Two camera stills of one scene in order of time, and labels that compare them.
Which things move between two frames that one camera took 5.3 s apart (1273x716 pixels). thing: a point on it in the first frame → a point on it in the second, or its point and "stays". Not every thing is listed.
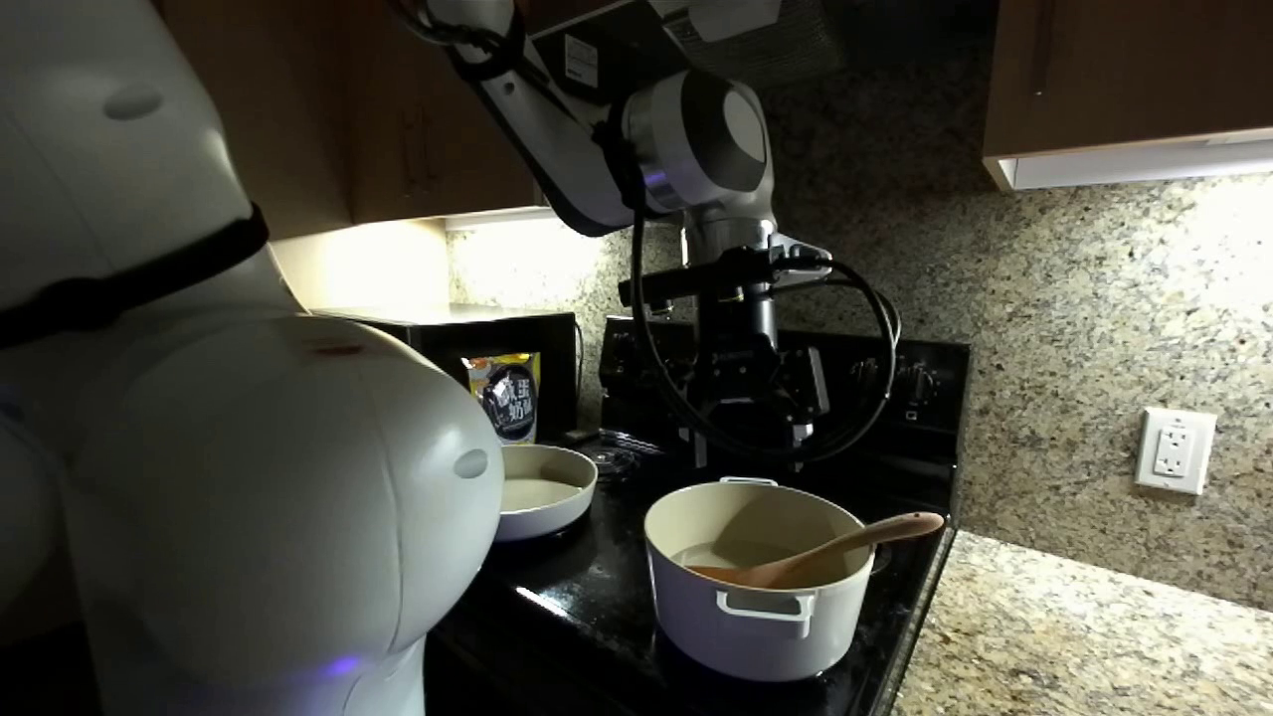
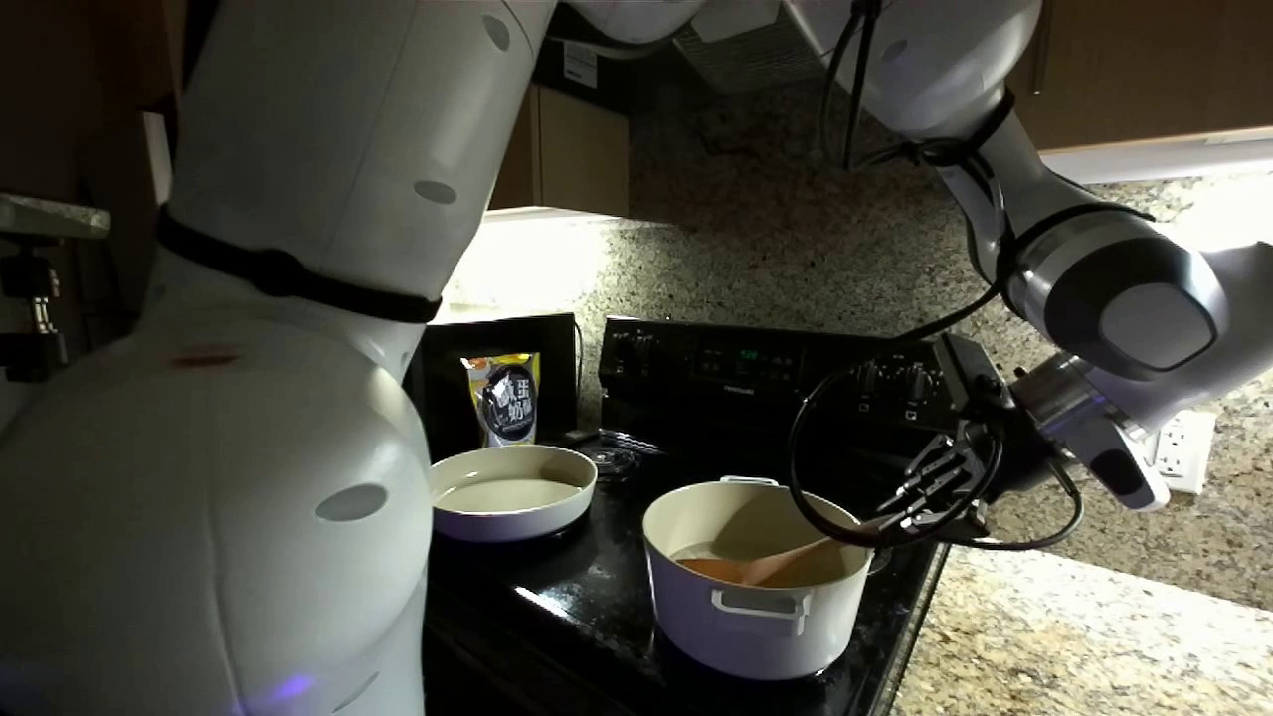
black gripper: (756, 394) → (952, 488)
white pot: (754, 630) stays
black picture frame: (518, 366) stays
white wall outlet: (1175, 447) stays
